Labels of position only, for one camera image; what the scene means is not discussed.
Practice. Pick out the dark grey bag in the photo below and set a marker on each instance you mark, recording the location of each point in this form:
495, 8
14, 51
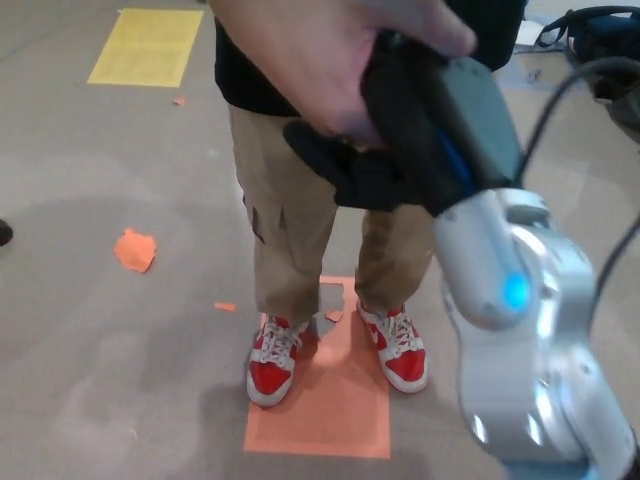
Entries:
625, 105

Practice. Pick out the dark blue backpack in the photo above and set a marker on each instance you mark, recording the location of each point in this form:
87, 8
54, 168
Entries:
595, 35

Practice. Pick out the black shoe tip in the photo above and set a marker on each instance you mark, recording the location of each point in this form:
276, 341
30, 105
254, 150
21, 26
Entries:
5, 234

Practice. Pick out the person's red white sneaker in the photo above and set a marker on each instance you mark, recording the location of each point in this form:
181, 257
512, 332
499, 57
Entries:
400, 357
271, 370

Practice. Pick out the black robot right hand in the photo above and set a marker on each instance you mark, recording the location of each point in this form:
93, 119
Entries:
410, 150

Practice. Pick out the person's right red white sneaker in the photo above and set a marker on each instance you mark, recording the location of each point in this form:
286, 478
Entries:
271, 370

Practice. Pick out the thin orange paper strip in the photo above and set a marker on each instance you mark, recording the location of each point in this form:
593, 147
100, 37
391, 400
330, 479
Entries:
225, 306

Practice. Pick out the black t-shirt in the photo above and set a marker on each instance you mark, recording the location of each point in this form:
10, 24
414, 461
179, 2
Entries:
250, 85

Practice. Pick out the tiny orange paper scrap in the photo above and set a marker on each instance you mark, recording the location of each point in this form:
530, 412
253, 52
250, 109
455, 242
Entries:
179, 101

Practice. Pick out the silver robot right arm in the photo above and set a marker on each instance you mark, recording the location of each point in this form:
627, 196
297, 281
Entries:
530, 350

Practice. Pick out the white paper sheet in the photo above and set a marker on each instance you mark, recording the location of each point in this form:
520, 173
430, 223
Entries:
527, 31

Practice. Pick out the person's left red white sneaker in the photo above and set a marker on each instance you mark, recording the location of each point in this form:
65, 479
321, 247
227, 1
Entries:
400, 357

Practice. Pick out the orange rectangular floor sheet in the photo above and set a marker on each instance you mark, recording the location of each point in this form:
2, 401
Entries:
330, 410

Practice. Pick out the person's right hand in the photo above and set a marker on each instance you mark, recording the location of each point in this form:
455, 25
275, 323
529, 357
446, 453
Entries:
310, 55

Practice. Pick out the khaki cargo trousers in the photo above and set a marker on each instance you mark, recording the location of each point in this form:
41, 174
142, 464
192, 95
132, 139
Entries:
285, 225

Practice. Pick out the curled orange paper scrap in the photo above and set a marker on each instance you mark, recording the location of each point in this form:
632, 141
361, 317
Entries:
334, 315

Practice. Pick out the yellow rectangular floor sheet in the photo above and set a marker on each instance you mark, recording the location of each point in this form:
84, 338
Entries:
146, 47

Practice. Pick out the large crumpled orange paper scrap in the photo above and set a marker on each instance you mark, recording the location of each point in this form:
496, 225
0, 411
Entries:
135, 251

